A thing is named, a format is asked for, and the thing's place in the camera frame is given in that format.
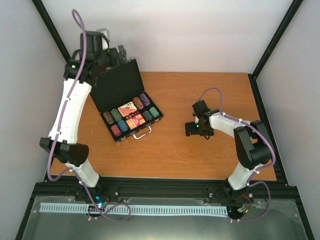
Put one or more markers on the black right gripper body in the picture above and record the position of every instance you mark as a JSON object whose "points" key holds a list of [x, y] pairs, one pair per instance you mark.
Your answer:
{"points": [[199, 130]]}

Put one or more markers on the dark grey poker chip stack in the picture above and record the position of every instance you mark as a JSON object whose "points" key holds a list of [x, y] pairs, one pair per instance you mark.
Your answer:
{"points": [[147, 116]]}

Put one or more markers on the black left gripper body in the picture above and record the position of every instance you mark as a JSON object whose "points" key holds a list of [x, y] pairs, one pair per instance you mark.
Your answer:
{"points": [[113, 62]]}

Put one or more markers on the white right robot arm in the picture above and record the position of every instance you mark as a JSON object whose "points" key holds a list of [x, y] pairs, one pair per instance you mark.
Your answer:
{"points": [[254, 149]]}

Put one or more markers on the pink red poker chip stack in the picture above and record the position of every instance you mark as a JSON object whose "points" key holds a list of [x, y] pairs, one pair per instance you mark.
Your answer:
{"points": [[116, 130]]}

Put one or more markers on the blue poker chip stack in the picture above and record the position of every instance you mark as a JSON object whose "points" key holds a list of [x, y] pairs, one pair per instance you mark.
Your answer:
{"points": [[122, 126]]}

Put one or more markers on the black aluminium frame rail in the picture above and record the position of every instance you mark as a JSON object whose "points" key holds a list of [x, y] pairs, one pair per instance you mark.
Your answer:
{"points": [[211, 191]]}

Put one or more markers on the red texas holdem card box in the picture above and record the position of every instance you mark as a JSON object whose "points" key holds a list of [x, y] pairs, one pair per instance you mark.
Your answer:
{"points": [[135, 121]]}

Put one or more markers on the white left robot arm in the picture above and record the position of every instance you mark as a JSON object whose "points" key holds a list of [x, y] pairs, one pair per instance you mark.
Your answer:
{"points": [[80, 74]]}

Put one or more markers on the ace of spades card box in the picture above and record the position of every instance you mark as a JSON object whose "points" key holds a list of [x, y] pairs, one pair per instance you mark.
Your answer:
{"points": [[127, 109]]}

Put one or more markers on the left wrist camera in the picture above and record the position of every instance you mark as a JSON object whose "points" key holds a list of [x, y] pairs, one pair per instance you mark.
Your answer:
{"points": [[93, 43]]}

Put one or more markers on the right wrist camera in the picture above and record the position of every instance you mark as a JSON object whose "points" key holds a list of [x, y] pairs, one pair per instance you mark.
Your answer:
{"points": [[200, 108]]}

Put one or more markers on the purple poker chip stack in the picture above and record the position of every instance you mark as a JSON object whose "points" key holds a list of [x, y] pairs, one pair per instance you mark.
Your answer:
{"points": [[144, 99]]}

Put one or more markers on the green yellow poker chip stack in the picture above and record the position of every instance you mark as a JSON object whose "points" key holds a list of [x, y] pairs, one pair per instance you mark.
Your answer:
{"points": [[116, 115]]}

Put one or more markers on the orange red poker chip stack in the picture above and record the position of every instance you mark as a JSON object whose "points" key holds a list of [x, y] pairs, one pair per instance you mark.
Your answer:
{"points": [[138, 103]]}

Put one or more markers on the black poker set case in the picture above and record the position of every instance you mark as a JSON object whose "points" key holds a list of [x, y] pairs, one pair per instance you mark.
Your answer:
{"points": [[118, 86]]}

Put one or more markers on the white slotted cable duct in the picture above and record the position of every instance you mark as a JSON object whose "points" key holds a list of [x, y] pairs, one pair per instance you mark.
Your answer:
{"points": [[135, 210]]}

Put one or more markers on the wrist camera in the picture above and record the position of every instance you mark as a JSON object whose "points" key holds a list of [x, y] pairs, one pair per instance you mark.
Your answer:
{"points": [[93, 43], [200, 108]]}

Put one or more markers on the brown green poker chip stack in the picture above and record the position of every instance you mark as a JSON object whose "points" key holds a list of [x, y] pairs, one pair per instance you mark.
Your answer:
{"points": [[108, 117]]}

